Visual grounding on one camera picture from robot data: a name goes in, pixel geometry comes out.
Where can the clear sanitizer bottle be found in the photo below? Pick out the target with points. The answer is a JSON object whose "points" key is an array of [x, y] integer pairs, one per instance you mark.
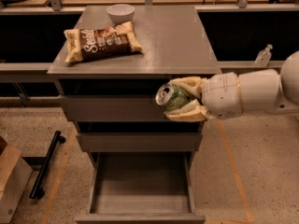
{"points": [[264, 56]]}

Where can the brown yellow chip bag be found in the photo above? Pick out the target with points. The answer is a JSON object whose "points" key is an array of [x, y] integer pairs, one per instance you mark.
{"points": [[89, 44]]}

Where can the white bowl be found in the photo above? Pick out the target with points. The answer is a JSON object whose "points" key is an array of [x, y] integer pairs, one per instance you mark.
{"points": [[121, 13]]}

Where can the grey middle drawer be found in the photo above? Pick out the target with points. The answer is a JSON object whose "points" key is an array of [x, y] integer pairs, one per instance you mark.
{"points": [[139, 142]]}

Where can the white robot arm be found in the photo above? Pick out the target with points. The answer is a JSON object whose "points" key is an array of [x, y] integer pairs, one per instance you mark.
{"points": [[268, 90]]}

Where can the green soda can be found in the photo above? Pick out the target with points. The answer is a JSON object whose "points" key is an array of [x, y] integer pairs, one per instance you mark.
{"points": [[171, 97]]}

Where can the grey open bottom drawer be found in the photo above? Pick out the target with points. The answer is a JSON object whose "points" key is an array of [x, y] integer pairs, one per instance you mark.
{"points": [[141, 188]]}

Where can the grey drawer cabinet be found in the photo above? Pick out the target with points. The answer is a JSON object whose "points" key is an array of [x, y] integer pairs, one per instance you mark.
{"points": [[174, 44]]}

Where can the grey top drawer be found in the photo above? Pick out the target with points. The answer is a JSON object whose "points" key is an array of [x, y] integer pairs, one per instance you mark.
{"points": [[88, 108]]}

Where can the cardboard box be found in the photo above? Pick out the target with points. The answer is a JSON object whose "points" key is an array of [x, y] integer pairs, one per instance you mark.
{"points": [[14, 175]]}

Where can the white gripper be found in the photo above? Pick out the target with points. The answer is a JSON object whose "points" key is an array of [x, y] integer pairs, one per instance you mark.
{"points": [[221, 95]]}

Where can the black metal bar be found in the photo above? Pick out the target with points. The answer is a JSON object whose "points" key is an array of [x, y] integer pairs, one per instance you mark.
{"points": [[37, 191]]}

